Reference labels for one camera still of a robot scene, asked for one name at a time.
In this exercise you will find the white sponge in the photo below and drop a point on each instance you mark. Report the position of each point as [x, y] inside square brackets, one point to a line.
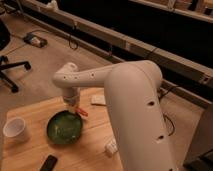
[98, 100]

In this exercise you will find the power strip on floor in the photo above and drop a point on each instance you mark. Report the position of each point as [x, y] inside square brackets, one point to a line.
[35, 40]

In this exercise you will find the black office chair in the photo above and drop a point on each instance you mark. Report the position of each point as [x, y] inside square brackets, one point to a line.
[4, 61]

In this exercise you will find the white paper cup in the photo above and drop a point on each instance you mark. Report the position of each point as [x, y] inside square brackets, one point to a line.
[16, 129]

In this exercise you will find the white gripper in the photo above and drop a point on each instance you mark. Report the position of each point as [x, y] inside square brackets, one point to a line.
[71, 96]

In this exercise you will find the white plastic bottle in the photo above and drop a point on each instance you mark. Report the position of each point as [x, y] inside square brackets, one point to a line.
[111, 148]

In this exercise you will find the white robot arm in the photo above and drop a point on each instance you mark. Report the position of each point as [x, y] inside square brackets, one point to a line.
[136, 117]

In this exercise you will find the green bowl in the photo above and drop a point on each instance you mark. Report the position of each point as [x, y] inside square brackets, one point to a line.
[64, 128]

